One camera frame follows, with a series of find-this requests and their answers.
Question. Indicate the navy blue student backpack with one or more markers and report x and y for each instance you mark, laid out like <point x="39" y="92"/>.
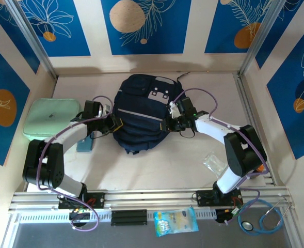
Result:
<point x="141" y="121"/>

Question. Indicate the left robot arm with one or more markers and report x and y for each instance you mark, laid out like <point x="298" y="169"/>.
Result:
<point x="48" y="165"/>

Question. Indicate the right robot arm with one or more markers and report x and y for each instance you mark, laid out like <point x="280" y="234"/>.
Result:
<point x="244" y="155"/>

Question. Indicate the mint green lunch bag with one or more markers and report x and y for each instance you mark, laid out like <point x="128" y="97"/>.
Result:
<point x="48" y="116"/>

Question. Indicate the clear plastic bag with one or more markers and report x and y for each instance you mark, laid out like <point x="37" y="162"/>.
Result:
<point x="215" y="165"/>

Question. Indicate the small teal box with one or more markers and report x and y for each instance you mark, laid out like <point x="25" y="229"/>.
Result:
<point x="84" y="146"/>

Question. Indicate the black ribbed block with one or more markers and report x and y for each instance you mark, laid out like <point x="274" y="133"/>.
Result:
<point x="129" y="217"/>

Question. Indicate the blue snack packet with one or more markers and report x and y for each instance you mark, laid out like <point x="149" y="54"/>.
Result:
<point x="175" y="220"/>

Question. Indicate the left black connector board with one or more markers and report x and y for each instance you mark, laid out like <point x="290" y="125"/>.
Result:
<point x="77" y="214"/>

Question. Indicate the black connector board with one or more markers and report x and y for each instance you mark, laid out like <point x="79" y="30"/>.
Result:
<point x="222" y="215"/>
<point x="77" y="214"/>

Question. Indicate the right black connector board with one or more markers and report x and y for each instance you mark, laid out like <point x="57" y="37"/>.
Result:
<point x="222" y="215"/>

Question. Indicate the grey metal panel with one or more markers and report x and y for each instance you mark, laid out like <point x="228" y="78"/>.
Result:
<point x="115" y="237"/>

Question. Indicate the blue stethoscope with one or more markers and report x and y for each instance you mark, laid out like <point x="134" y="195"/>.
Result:
<point x="248" y="226"/>

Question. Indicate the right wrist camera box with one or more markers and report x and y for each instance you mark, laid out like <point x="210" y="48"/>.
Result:
<point x="173" y="109"/>

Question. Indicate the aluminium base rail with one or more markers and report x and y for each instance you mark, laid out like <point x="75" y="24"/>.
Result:
<point x="154" y="197"/>

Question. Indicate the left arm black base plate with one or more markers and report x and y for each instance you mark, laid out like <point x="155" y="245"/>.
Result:
<point x="97" y="200"/>

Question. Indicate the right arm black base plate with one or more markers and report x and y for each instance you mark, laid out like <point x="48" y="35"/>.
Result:
<point x="203" y="199"/>

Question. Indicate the right aluminium frame post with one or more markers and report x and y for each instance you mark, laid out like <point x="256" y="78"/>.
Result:
<point x="260" y="38"/>

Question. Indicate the aluminium frame post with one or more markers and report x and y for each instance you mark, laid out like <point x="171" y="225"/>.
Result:
<point x="260" y="38"/>
<point x="30" y="36"/>

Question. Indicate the left aluminium frame post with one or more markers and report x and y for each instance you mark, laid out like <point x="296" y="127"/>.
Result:
<point x="30" y="36"/>

